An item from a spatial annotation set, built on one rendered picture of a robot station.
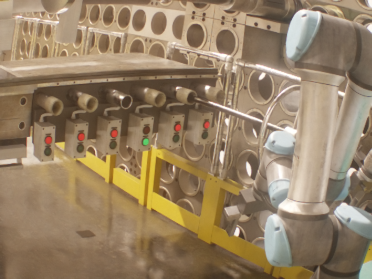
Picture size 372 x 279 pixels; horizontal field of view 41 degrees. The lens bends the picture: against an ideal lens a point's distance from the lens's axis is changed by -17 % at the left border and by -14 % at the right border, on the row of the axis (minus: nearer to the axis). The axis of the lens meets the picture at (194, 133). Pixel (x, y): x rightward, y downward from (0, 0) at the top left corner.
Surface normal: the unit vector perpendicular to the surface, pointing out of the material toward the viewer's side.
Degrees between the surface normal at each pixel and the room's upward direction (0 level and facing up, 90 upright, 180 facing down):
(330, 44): 80
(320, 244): 75
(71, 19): 90
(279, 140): 25
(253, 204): 113
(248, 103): 90
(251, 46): 90
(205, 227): 90
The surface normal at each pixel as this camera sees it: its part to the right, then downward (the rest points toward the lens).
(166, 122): -0.75, 0.07
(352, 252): 0.07, 0.30
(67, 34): 0.65, 0.27
